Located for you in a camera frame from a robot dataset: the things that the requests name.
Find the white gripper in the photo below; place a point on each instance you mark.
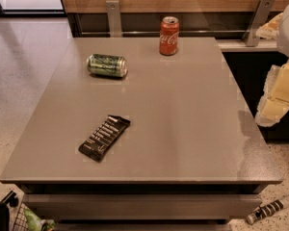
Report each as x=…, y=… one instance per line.
x=275, y=99

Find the green soda can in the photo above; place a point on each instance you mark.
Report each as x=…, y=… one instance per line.
x=107, y=65

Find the red cola can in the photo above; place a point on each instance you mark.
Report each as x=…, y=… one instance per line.
x=169, y=31

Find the black white striped tool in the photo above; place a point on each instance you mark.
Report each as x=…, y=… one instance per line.
x=268, y=210

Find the black snack bar wrapper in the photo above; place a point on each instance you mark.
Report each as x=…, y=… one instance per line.
x=100, y=141

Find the grey table drawer unit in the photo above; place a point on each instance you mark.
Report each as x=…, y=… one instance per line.
x=141, y=208

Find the green bag in basket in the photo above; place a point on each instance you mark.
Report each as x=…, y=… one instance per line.
x=35, y=223

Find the right metal bracket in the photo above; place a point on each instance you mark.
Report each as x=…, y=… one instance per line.
x=260, y=15

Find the metal bracket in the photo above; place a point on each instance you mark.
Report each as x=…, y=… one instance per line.
x=114, y=18
x=260, y=15

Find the left metal bracket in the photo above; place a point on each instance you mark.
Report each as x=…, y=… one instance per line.
x=114, y=18

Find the black wire basket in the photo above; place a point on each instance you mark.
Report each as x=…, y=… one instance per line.
x=11, y=214

